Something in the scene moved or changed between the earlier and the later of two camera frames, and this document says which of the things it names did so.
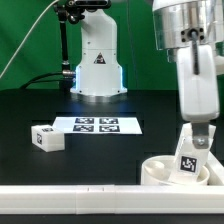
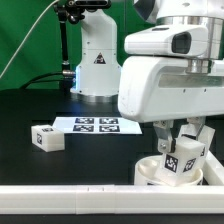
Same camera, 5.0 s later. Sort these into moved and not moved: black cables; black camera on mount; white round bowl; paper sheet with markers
Moved: white round bowl
Not moved: black camera on mount; paper sheet with markers; black cables
